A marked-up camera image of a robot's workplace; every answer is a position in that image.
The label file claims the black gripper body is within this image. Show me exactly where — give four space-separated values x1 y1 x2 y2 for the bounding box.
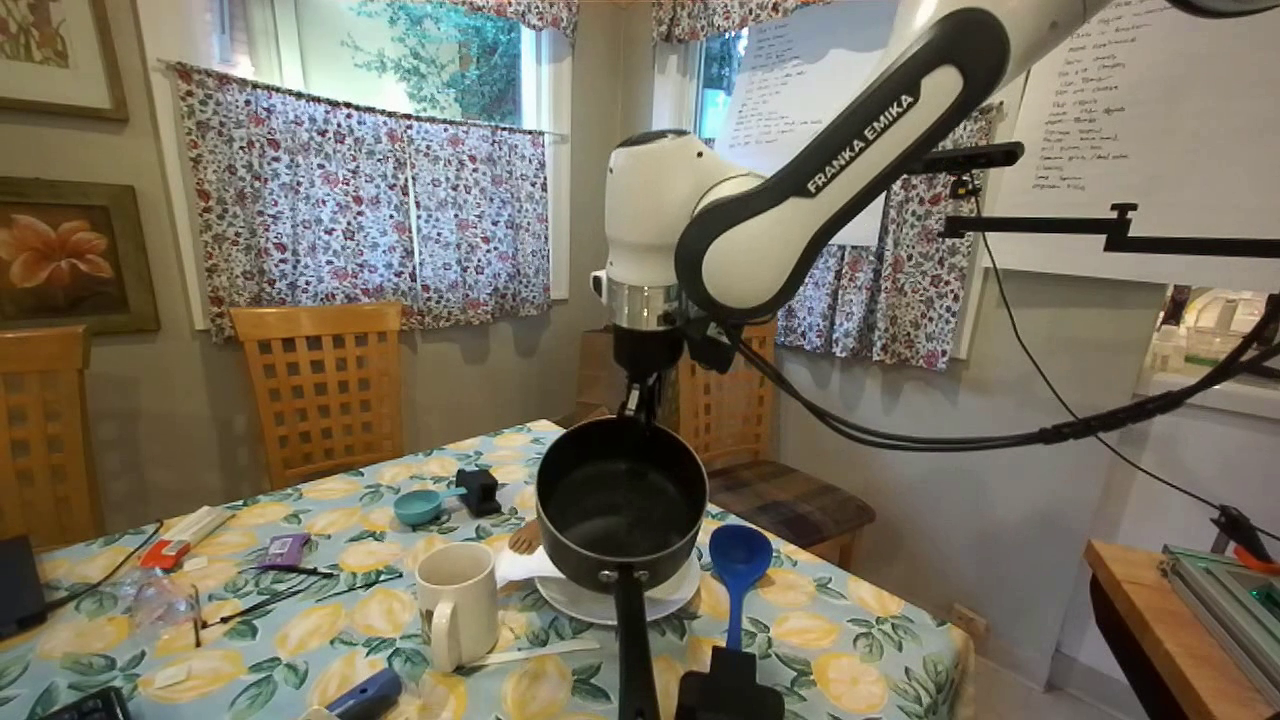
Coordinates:
613 327 684 424

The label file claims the black pot with handle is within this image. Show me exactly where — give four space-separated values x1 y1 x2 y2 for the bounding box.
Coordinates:
535 414 708 720

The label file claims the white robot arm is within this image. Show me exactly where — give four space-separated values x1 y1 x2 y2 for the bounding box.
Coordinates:
599 0 1110 419

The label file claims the wooden chair with cushion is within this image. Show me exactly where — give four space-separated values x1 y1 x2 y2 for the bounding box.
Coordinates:
652 347 875 567

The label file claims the small black box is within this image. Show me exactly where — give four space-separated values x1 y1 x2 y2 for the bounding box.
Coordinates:
457 467 502 519

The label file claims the blue plastic ladle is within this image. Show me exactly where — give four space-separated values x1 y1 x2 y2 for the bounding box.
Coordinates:
708 523 773 652

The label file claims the white paper napkin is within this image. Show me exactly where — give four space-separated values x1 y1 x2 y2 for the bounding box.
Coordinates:
498 546 561 587

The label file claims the white plate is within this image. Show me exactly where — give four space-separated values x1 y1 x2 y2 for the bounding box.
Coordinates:
535 559 699 627

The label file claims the floral curtain right window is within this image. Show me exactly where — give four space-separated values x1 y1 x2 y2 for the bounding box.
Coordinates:
773 101 1011 374

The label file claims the floral curtain window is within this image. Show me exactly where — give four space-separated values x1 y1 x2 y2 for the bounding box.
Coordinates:
171 65 551 341
773 101 1011 374

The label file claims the small teal bowl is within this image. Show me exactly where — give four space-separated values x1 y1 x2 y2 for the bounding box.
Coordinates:
393 491 444 526

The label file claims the white ceramic mug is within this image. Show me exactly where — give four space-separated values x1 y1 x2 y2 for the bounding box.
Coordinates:
416 542 498 672

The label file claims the wooden chair left of window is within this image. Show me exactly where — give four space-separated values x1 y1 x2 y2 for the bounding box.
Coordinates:
233 303 403 487

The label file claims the floral lemon tablecloth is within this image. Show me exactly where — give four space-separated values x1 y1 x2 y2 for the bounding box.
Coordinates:
0 419 972 720

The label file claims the floral curtain left window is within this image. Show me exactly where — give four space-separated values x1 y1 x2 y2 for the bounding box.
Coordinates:
171 65 551 341

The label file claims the purple snack packet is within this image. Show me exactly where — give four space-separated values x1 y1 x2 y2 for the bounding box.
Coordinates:
260 530 310 571

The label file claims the blue pen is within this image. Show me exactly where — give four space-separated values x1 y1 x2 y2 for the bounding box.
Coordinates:
329 667 403 720

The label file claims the red white packet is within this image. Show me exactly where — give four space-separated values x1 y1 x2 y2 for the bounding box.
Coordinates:
142 508 233 571

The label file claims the white whiteboard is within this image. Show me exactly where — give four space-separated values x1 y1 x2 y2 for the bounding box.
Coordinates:
699 0 1280 240

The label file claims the flower painting framed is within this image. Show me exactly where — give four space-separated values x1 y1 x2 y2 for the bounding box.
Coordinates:
0 177 160 334

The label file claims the wooden chair far left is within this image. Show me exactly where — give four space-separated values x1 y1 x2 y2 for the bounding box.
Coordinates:
0 327 102 546

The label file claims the wooden side table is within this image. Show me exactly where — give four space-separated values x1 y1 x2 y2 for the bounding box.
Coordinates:
1084 538 1278 720

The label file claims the upper framed picture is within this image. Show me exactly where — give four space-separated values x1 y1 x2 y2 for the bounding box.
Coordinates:
0 0 127 123

